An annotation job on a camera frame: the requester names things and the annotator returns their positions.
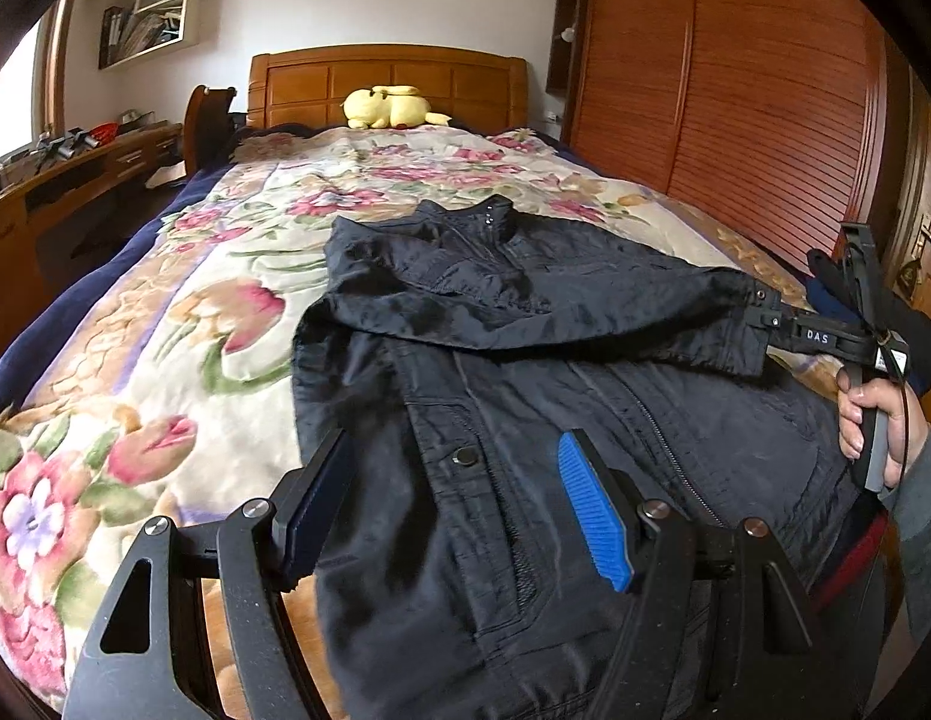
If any wooden door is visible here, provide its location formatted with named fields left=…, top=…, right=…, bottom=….
left=885, top=82, right=931, bottom=316

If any wooden desk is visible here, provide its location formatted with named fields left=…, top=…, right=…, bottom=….
left=0, top=120, right=185, bottom=368

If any black jacket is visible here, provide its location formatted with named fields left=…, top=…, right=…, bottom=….
left=292, top=195, right=879, bottom=720

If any open wooden shelf unit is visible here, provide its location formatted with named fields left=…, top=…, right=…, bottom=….
left=544, top=0, right=587, bottom=98

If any wooden chair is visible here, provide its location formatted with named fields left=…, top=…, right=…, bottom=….
left=184, top=85, right=238, bottom=173

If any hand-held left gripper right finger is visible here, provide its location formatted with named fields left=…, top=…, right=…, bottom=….
left=557, top=429, right=849, bottom=720

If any wooden bed headboard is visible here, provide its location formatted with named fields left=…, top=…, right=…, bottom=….
left=247, top=45, right=528, bottom=132

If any floral blanket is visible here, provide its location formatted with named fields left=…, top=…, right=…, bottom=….
left=0, top=124, right=812, bottom=706

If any yellow plush toy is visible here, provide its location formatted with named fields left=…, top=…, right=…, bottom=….
left=341, top=82, right=453, bottom=130

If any navy blue bed sheet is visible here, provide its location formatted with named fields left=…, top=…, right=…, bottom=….
left=0, top=165, right=234, bottom=406

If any pile of dark blue clothes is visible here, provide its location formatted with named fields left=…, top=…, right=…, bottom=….
left=806, top=247, right=931, bottom=391

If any wooden slatted wardrobe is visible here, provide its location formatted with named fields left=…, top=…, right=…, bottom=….
left=566, top=0, right=890, bottom=271

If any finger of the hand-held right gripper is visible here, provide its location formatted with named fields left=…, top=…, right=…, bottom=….
left=744, top=291, right=800, bottom=350

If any white wall shelf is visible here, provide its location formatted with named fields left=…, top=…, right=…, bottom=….
left=86, top=0, right=212, bottom=70

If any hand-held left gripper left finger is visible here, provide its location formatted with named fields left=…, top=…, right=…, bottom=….
left=61, top=427, right=354, bottom=720

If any person's right hand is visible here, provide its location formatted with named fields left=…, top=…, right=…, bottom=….
left=836, top=371, right=927, bottom=488

